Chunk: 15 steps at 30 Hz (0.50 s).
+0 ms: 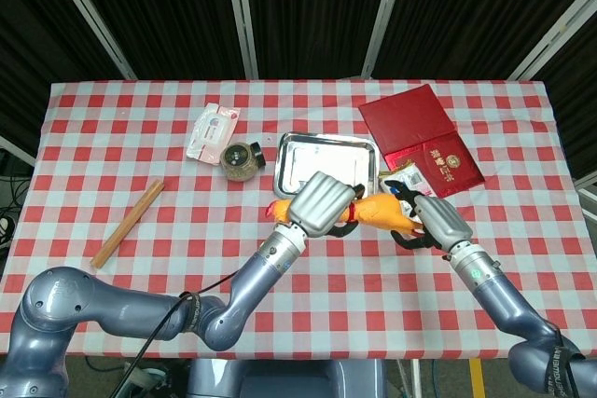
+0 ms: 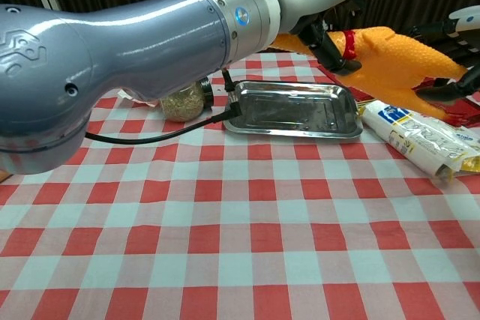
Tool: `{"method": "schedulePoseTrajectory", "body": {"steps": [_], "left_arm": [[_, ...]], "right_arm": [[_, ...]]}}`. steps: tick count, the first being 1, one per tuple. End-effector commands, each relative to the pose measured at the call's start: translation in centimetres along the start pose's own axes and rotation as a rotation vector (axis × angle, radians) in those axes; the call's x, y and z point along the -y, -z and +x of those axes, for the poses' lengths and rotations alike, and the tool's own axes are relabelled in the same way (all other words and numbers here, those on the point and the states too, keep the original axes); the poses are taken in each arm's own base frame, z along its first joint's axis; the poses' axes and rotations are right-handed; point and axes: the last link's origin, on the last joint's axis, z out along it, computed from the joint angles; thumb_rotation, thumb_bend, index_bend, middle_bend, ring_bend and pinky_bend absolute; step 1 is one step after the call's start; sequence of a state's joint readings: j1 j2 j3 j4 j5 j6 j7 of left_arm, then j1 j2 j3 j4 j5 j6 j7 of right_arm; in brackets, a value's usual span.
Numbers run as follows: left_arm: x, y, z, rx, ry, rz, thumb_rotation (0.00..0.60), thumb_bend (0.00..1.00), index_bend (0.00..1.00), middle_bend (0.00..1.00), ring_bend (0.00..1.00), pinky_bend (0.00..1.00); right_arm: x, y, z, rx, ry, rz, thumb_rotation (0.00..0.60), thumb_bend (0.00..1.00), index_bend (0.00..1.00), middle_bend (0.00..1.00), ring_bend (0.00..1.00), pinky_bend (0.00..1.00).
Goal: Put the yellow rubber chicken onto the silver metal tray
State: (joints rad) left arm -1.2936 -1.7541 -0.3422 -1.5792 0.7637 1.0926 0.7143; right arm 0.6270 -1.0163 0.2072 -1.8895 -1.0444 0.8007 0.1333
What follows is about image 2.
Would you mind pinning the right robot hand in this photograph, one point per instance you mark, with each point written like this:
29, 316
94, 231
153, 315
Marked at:
470, 39

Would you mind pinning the yellow rubber chicken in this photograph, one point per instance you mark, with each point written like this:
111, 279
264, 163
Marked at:
393, 65

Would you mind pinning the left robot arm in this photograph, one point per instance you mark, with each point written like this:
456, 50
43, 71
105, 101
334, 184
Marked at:
131, 46

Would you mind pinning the metal tray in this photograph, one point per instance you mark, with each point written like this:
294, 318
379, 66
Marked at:
292, 110

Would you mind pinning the red certificate booklet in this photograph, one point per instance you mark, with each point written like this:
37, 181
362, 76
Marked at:
470, 112

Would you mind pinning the white snack packet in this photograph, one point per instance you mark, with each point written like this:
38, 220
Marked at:
412, 140

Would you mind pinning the glass jar with black lid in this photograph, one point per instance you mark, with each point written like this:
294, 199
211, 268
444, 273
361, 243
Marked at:
182, 108

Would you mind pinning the white wet wipes packet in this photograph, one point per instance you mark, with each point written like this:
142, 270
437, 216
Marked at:
131, 97

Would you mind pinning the red white checkered tablecloth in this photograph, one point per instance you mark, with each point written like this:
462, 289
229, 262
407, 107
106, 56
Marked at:
240, 230

